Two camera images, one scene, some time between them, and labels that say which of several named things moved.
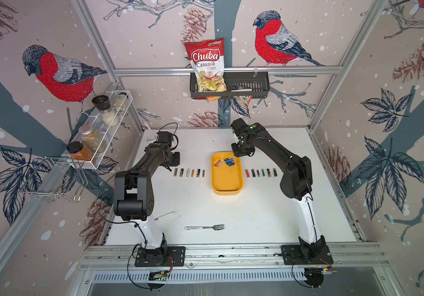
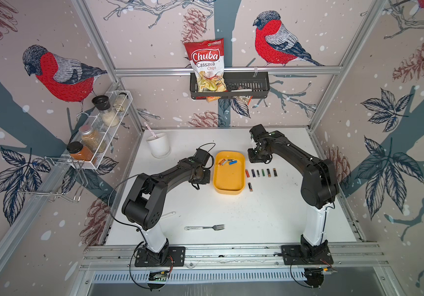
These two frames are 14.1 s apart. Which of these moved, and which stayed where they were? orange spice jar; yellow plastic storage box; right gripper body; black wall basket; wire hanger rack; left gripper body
Moved: left gripper body; right gripper body
Stayed: orange spice jar; wire hanger rack; black wall basket; yellow plastic storage box
